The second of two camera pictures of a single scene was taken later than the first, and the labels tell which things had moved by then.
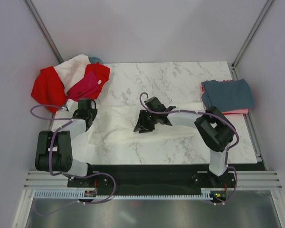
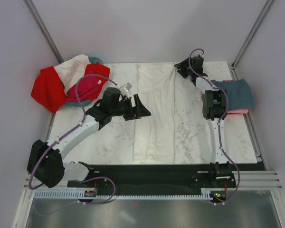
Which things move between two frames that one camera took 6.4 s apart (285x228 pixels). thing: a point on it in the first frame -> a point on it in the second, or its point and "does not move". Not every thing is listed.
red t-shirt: [50, 93] does not move
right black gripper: [142, 122] -> [179, 66]
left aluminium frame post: [35, 14] does not move
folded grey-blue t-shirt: [226, 96] does not move
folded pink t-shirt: [240, 111] does not move
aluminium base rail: [246, 179] does not move
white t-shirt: [116, 122] -> [154, 135]
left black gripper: [94, 112] -> [137, 112]
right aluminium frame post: [234, 61] does not move
